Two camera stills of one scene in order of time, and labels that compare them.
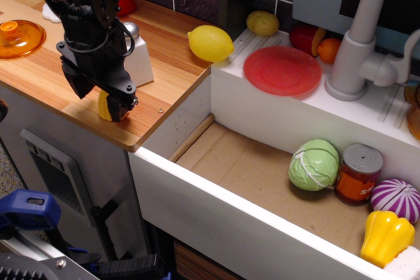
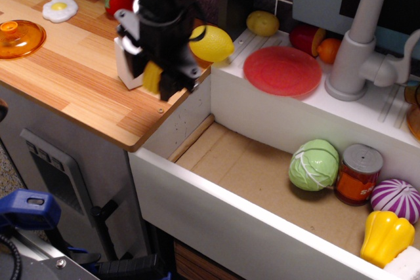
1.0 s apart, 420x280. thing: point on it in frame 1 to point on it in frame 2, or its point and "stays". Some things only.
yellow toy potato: (262, 23) stays
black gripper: (104, 63) to (164, 29)
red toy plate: (282, 71) stays
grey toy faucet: (354, 56) stays
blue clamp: (29, 209) stays
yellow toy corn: (104, 111) to (151, 77)
